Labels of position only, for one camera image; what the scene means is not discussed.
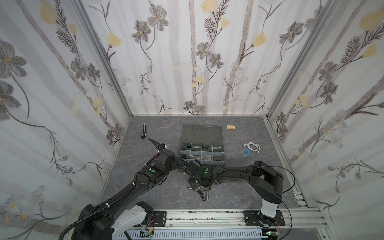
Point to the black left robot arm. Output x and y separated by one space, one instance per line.
96 222

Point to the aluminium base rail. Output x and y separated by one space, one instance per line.
291 224

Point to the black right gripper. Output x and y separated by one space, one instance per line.
193 168

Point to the grey plastic organizer box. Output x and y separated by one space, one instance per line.
203 143

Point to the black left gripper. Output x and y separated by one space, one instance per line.
163 149

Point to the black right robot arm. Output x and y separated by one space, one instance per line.
264 179

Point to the blue tape roll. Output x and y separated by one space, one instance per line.
245 152

